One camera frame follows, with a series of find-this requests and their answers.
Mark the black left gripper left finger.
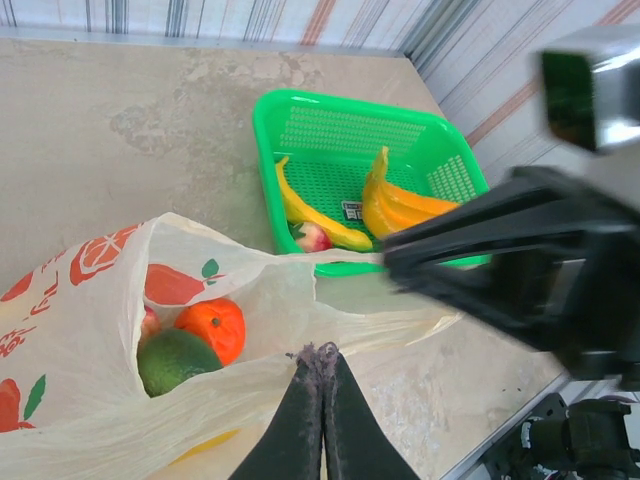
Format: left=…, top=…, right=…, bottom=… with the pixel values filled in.
left=228, top=343, right=327, bottom=480

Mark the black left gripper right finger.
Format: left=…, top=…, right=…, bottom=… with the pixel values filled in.
left=321, top=341, right=422, bottom=480

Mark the yellow fake mango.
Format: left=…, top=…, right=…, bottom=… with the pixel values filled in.
left=168, top=427, right=242, bottom=467

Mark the orange fake tangerine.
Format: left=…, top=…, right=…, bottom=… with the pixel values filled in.
left=173, top=297, right=247, bottom=367

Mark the green fake lime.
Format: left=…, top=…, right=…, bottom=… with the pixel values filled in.
left=135, top=328, right=225, bottom=399

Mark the red fake apple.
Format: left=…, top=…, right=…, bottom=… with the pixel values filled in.
left=138, top=305, right=164, bottom=347

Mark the cream printed plastic bag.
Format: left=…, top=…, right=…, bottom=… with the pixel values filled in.
left=0, top=212, right=464, bottom=480

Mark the yellow fake banana bunch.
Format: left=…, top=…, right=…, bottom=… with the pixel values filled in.
left=360, top=145, right=462, bottom=240

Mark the red fake peach with leaf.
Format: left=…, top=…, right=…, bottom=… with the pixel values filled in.
left=292, top=222, right=334, bottom=253

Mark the single yellow fake banana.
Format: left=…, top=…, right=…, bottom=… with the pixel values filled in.
left=274, top=155, right=374, bottom=253

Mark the green plastic basket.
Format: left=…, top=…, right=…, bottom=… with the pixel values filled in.
left=252, top=88, right=494, bottom=279

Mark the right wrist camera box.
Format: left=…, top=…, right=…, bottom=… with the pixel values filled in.
left=535, top=23, right=640, bottom=155

